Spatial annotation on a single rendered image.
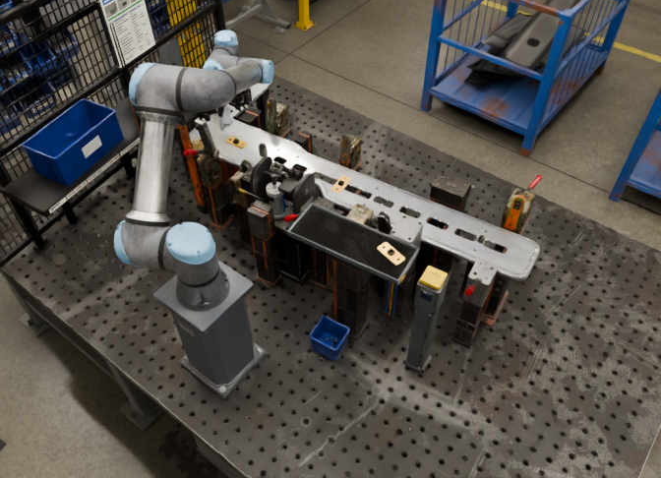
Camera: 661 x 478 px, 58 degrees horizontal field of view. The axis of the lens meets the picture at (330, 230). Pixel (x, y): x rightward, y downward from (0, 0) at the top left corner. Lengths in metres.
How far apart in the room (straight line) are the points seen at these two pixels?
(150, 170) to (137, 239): 0.18
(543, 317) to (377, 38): 3.15
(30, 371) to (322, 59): 2.91
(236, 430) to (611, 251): 1.55
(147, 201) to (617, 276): 1.71
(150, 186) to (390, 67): 3.18
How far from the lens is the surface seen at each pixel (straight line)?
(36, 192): 2.34
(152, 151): 1.63
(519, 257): 2.01
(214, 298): 1.70
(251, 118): 2.50
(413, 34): 5.00
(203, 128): 2.14
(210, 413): 2.01
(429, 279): 1.69
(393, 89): 4.36
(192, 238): 1.59
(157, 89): 1.62
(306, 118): 2.94
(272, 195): 1.99
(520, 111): 4.02
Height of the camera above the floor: 2.49
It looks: 48 degrees down
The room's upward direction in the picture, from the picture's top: 1 degrees counter-clockwise
